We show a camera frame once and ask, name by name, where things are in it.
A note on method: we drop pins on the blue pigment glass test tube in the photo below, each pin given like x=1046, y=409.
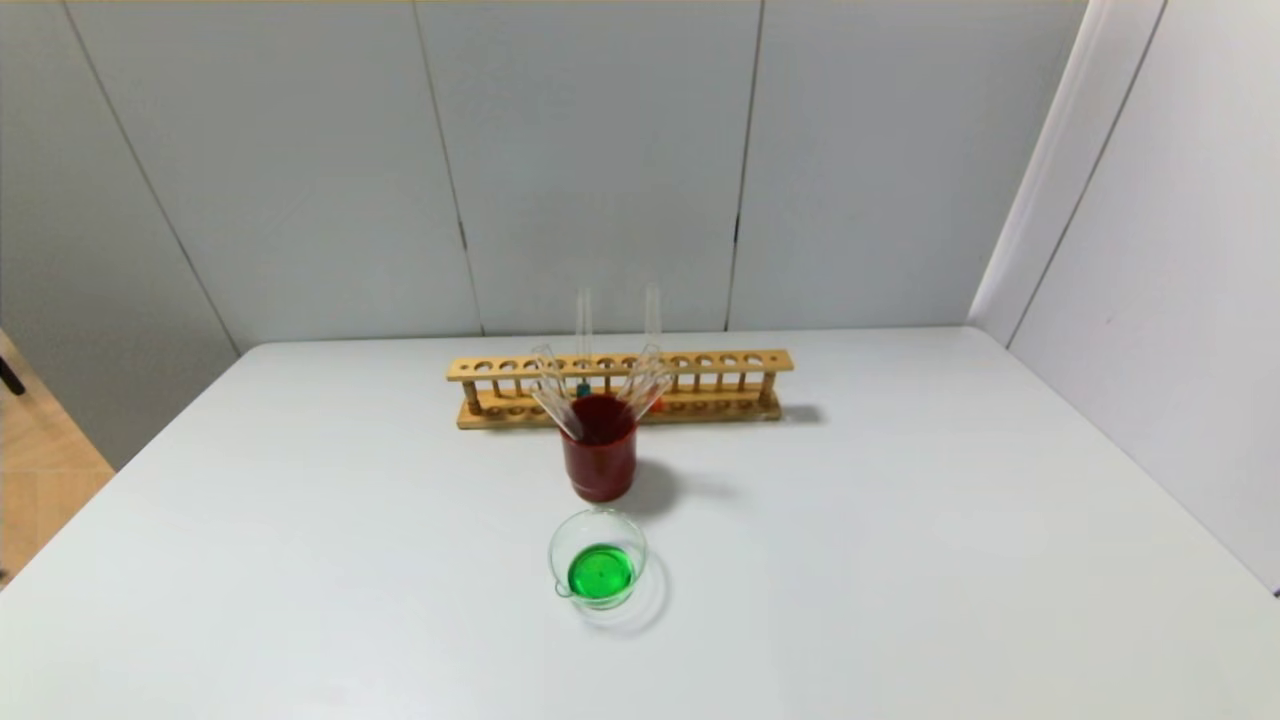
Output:
x=555, y=380
x=582, y=330

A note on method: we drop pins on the yellow pigment glass test tube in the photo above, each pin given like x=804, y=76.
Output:
x=545, y=400

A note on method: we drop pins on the empty glass test tube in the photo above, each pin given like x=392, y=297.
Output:
x=648, y=388

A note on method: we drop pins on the red pigment glass test tube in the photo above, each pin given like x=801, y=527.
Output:
x=653, y=315

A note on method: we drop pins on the wooden test tube rack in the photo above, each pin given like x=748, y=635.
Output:
x=500, y=366

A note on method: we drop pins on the red plastic cup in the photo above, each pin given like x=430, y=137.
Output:
x=598, y=470

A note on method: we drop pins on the clear glass beaker dish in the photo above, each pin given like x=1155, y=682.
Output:
x=600, y=575

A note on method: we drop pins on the black floor object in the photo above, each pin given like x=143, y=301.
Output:
x=8, y=372

